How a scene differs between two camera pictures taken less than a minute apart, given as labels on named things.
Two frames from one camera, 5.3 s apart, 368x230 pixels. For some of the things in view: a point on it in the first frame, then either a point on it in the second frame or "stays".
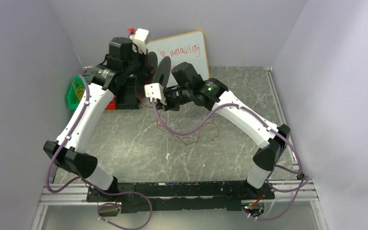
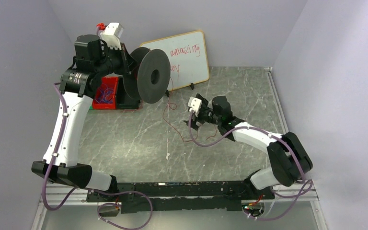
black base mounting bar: (151, 197) stays
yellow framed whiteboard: (189, 47) stays
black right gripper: (166, 98) -> (200, 112)
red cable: (174, 135) -> (173, 108)
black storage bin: (128, 98) stays
